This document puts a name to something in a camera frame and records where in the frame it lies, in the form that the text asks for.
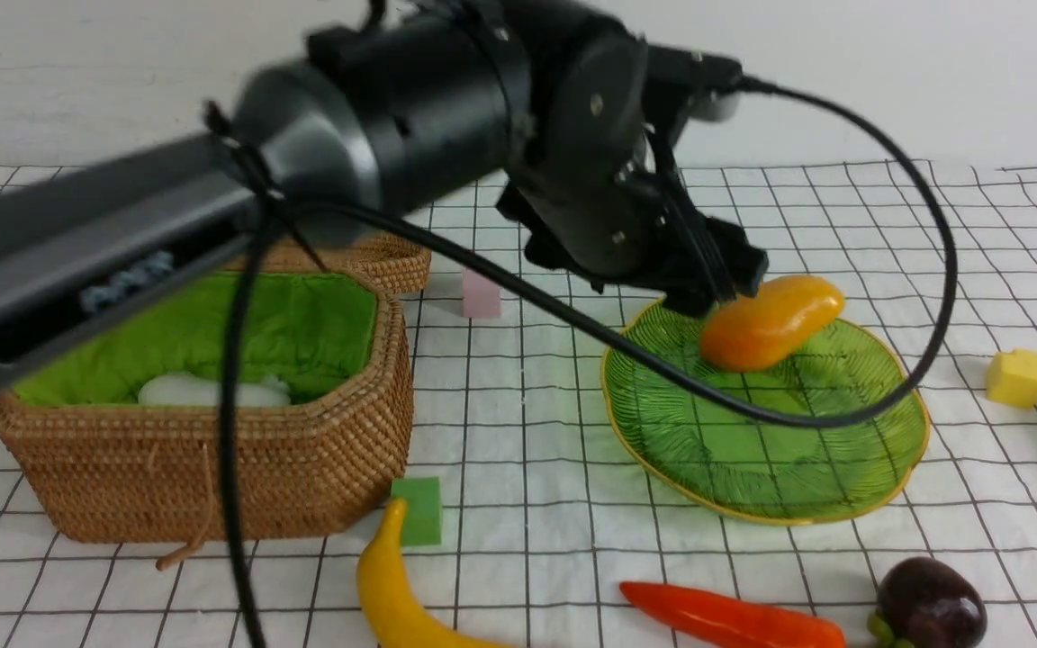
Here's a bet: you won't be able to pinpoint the dark purple mangosteen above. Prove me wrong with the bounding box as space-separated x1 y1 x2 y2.
867 556 988 647

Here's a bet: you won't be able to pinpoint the green glass leaf plate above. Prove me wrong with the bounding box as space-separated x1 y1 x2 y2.
600 305 933 526

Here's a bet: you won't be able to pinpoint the yellow foam cube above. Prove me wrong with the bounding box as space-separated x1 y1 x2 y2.
985 348 1037 410

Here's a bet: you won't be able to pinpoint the woven wicker basket lid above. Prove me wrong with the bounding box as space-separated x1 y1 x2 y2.
260 232 432 295

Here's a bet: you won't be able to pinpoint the green foam cube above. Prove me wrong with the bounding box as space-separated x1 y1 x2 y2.
391 476 444 548

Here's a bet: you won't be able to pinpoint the orange carrot green leaves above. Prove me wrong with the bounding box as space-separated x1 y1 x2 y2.
618 581 847 647

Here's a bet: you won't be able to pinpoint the orange yellow mango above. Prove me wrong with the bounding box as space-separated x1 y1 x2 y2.
699 274 846 374

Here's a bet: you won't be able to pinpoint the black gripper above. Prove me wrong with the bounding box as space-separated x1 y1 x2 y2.
495 54 769 319

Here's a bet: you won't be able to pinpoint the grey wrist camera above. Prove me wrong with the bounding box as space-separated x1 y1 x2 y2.
643 44 744 124

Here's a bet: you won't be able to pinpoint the woven wicker basket green lining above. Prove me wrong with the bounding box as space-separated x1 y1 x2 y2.
0 261 417 545

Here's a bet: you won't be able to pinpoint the yellow banana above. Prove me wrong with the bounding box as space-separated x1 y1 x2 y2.
356 498 501 647

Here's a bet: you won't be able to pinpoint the white radish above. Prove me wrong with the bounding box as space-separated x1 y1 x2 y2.
137 373 292 408

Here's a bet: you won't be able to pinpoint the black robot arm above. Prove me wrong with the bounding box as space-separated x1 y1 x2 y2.
0 1 767 464

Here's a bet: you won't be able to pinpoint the white black grid tablecloth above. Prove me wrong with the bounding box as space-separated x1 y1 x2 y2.
0 161 1037 647

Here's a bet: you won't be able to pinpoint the pink foam cube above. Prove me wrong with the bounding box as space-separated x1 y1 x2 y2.
461 269 502 320

